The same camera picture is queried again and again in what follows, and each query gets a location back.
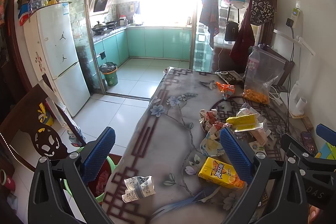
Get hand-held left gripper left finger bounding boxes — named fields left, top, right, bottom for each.
left=28, top=126, right=117, bottom=224

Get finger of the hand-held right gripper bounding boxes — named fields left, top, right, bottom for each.
left=280, top=133, right=319, bottom=169
left=316, top=123, right=336, bottom=147

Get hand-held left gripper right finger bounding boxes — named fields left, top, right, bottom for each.
left=219, top=127, right=310, bottom=224

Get green basin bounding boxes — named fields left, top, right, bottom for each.
left=63, top=147, right=118, bottom=204

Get yellow drink carton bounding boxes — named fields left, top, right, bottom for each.
left=198, top=156, right=247, bottom=189

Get white yellow wrapper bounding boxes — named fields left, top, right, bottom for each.
left=200, top=131, right=226, bottom=158

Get pink carton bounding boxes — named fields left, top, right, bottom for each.
left=247, top=122, right=269, bottom=146

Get yellow cardboard box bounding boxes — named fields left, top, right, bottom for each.
left=226, top=113, right=259, bottom=132

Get red white wrapper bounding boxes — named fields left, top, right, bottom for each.
left=199, top=109, right=231, bottom=140

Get clear crushed plastic bottle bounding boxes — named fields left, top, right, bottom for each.
left=237, top=103, right=271, bottom=125

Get blue white paper cup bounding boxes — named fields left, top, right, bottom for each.
left=122, top=175, right=156, bottom=204

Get orange snack wrapper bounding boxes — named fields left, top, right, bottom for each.
left=216, top=82, right=235, bottom=100

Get black shoulder bag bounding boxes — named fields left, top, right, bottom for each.
left=224, top=21, right=239, bottom=42

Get green trash bucket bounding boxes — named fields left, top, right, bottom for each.
left=99, top=63, right=118, bottom=86

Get person's right hand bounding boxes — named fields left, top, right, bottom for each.
left=308, top=206, right=324, bottom=224

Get wooden block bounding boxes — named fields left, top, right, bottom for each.
left=302, top=115, right=315, bottom=132

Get white folded rack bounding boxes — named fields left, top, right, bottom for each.
left=42, top=74, right=79, bottom=140

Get yellow toy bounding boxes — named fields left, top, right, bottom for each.
left=38, top=103, right=54, bottom=126

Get floral printed tablecloth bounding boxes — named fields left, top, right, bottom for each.
left=101, top=67, right=317, bottom=224

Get dark wooden chair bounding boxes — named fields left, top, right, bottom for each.
left=248, top=44, right=296, bottom=86

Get clear zip bag orange snacks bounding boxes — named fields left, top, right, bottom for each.
left=243, top=46, right=286, bottom=105

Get carved wooden chair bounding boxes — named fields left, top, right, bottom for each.
left=0, top=84, right=87, bottom=172

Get black snack packet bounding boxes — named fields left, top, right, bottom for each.
left=215, top=70, right=244, bottom=84

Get pink label plastic bottle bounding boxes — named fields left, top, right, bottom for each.
left=245, top=52, right=261, bottom=81

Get white desk lamp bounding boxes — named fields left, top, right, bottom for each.
left=273, top=28, right=315, bottom=56

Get white refrigerator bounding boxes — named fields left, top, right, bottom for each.
left=23, top=2, right=91, bottom=117

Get dark red hanging garment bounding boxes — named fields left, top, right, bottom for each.
left=230, top=0, right=256, bottom=64

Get teal kitchen cabinets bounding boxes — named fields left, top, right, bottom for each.
left=93, top=27, right=193, bottom=63

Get black wok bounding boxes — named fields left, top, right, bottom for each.
left=91, top=21, right=108, bottom=32

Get dark wooden door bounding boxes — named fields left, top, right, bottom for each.
left=0, top=0, right=27, bottom=109

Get letter print bag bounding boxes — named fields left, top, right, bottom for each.
left=249, top=0, right=277, bottom=26

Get white plastic bag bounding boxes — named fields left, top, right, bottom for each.
left=133, top=6, right=144, bottom=24

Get plaid hanging towel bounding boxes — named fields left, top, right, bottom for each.
left=199, top=0, right=219, bottom=50

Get range hood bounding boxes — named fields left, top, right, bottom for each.
left=89, top=0, right=116, bottom=16

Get red blue packet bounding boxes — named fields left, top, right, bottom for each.
left=18, top=5, right=33, bottom=26

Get clear plastic organiser box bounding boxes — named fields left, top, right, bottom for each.
left=28, top=0, right=44, bottom=13

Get red door hanging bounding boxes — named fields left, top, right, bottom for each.
left=0, top=0, right=7, bottom=26

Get white charger cable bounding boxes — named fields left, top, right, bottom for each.
left=269, top=84, right=283, bottom=107

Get black cable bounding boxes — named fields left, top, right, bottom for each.
left=286, top=27, right=297, bottom=131

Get white wall power strip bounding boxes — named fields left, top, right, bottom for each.
left=289, top=7, right=302, bottom=29

